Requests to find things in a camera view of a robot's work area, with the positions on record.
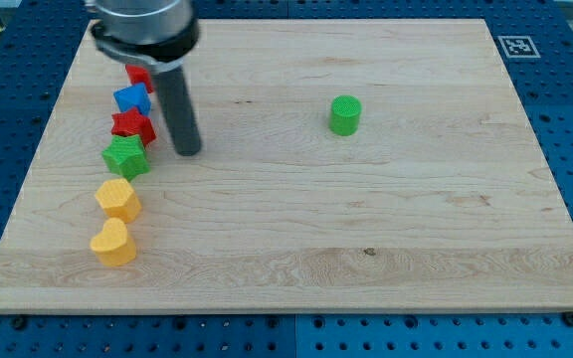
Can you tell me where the green cylinder block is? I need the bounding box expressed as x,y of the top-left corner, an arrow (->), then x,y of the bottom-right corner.
329,94 -> 362,136

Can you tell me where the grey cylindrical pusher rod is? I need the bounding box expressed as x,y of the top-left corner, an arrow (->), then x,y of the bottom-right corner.
152,67 -> 202,156

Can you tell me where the wooden board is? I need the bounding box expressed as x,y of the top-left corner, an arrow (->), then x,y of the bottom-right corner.
0,19 -> 573,315

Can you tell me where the green star block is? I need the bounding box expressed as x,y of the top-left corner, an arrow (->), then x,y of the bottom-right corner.
101,134 -> 150,181

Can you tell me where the red star block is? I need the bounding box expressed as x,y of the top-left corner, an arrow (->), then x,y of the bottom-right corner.
111,106 -> 157,146

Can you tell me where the yellow hexagon block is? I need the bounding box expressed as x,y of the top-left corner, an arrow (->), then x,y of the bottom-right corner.
95,178 -> 141,223

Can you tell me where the blue cube block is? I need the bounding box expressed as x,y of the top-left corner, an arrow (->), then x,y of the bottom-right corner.
113,83 -> 151,115

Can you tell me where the red block behind rod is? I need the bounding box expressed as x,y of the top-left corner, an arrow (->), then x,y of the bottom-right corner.
124,65 -> 154,93

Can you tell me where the yellow heart block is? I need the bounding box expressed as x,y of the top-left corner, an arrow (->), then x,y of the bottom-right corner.
90,218 -> 137,267

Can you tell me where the white fiducial marker tag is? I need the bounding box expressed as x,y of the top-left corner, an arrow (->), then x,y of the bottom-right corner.
497,35 -> 540,59

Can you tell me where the black bolt left front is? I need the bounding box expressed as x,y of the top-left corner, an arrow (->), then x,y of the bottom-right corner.
10,315 -> 28,331

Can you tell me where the black bolt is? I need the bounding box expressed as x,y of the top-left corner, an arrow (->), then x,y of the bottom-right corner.
10,315 -> 28,331
561,311 -> 573,327

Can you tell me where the black bolt right front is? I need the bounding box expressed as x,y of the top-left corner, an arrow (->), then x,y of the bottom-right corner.
561,311 -> 573,327

